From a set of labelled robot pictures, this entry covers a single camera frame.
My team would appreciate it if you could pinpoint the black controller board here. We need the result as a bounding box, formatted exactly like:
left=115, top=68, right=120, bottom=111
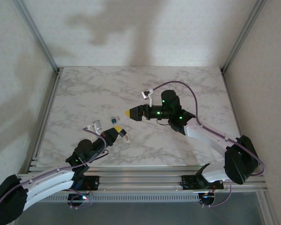
left=199, top=192, right=216, bottom=206
left=67, top=193, right=92, bottom=207

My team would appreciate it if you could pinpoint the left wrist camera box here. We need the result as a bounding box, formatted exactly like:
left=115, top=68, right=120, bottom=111
left=88, top=120, right=103, bottom=135

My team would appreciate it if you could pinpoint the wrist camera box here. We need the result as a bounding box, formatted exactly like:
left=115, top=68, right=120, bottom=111
left=141, top=89, right=155, bottom=107
left=88, top=120, right=103, bottom=135

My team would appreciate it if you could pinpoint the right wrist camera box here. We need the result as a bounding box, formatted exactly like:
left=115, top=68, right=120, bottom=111
left=141, top=89, right=155, bottom=107

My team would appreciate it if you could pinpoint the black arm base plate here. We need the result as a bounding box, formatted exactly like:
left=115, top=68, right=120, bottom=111
left=181, top=174, right=224, bottom=190
left=57, top=175, right=101, bottom=191

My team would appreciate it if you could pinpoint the aluminium mounting rail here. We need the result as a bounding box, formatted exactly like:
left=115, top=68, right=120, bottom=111
left=11, top=164, right=270, bottom=195

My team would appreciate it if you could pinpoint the aluminium side rail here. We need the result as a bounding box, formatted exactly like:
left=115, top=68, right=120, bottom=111
left=25, top=69, right=63, bottom=174

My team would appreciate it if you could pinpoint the grey slotted cable duct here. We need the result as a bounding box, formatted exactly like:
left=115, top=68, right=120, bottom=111
left=41, top=193, right=200, bottom=203

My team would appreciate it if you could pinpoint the aluminium frame post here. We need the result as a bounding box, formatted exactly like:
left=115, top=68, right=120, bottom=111
left=220, top=0, right=267, bottom=73
left=13, top=0, right=60, bottom=73

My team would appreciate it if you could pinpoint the aluminium frame leg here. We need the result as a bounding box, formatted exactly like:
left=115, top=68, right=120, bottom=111
left=256, top=191, right=279, bottom=225

